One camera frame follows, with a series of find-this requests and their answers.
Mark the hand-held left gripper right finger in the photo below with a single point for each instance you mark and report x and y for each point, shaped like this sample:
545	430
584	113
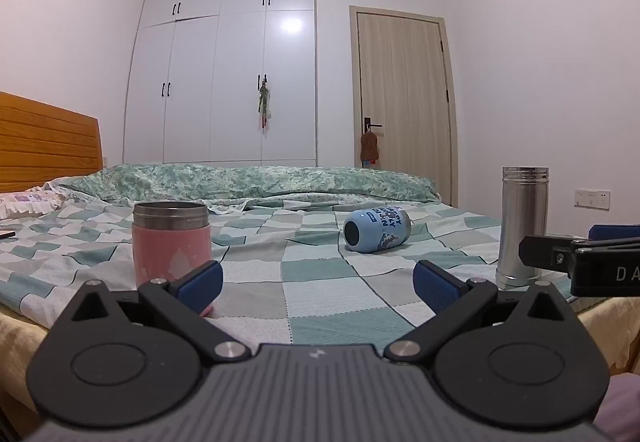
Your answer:
433	286

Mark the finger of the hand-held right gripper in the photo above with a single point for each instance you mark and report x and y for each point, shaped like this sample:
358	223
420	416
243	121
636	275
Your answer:
542	252
612	232

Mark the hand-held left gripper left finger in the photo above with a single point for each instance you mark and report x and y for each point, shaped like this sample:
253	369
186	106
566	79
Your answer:
199	283

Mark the blue printed can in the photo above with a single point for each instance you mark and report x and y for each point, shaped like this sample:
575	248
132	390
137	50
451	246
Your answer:
376	230

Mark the pink cup with steel rim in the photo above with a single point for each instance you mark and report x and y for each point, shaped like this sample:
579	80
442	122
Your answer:
167	247

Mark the stainless steel thermos bottle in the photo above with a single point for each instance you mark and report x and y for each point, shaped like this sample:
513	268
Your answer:
522	227

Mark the checkered bed sheet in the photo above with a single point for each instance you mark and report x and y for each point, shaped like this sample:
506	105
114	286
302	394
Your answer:
310	282

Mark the green floral quilt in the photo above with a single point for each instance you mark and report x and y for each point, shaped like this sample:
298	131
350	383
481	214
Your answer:
260	182

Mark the purple cloth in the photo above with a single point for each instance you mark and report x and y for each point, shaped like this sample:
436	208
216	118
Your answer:
622	412

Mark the brown hanging pouch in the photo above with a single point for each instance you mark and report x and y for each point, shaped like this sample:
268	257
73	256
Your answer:
370	148

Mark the light wooden door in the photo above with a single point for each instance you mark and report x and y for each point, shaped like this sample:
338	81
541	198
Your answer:
402	107

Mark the patterned white pillow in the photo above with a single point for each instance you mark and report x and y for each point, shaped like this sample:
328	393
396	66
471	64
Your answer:
27	203

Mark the green hanging ornament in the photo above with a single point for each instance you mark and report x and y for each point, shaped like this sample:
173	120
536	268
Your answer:
263	105

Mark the yellow mattress cover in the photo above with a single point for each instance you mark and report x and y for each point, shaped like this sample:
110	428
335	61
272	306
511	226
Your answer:
20	347

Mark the dark phone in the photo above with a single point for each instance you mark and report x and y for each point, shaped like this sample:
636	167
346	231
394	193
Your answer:
6	234

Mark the orange wooden headboard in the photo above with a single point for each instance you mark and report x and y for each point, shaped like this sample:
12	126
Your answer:
47	145

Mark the white wardrobe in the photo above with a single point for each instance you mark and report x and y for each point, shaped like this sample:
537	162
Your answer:
225	67

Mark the white wall socket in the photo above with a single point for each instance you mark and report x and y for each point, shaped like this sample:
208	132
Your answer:
592	199

